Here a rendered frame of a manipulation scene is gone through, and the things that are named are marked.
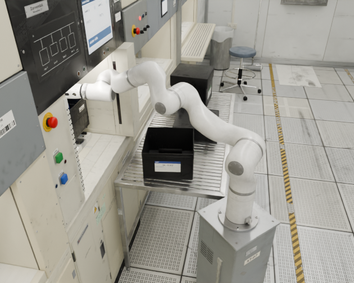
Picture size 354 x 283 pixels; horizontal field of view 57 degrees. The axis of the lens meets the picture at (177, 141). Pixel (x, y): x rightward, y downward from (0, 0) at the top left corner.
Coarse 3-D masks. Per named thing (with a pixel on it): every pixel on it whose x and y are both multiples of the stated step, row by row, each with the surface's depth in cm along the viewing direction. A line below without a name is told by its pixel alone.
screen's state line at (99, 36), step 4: (108, 28) 154; (100, 32) 145; (104, 32) 150; (108, 32) 155; (96, 36) 142; (100, 36) 146; (104, 36) 150; (88, 40) 135; (92, 40) 138; (96, 40) 142; (92, 44) 139
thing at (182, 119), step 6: (180, 108) 229; (180, 114) 222; (186, 114) 222; (216, 114) 222; (180, 120) 215; (186, 120) 215; (174, 126) 208; (180, 126) 208; (186, 126) 208; (192, 126) 208; (198, 132) 207; (198, 138) 209; (204, 138) 208
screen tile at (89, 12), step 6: (90, 6) 134; (96, 6) 139; (84, 12) 129; (90, 12) 134; (96, 12) 139; (96, 18) 140; (90, 24) 135; (96, 24) 141; (90, 30) 136; (96, 30) 141
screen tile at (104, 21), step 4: (104, 0) 146; (100, 4) 142; (104, 4) 146; (100, 8) 143; (104, 8) 147; (108, 8) 152; (108, 12) 152; (104, 16) 148; (108, 16) 153; (100, 20) 144; (104, 20) 148; (108, 20) 153; (100, 24) 145; (104, 24) 149; (100, 28) 145
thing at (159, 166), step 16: (160, 128) 193; (176, 128) 193; (192, 128) 192; (144, 144) 180; (160, 144) 199; (176, 144) 199; (192, 144) 198; (144, 160) 173; (160, 160) 172; (176, 160) 172; (192, 160) 172; (144, 176) 179; (160, 176) 178; (176, 176) 178; (192, 176) 178
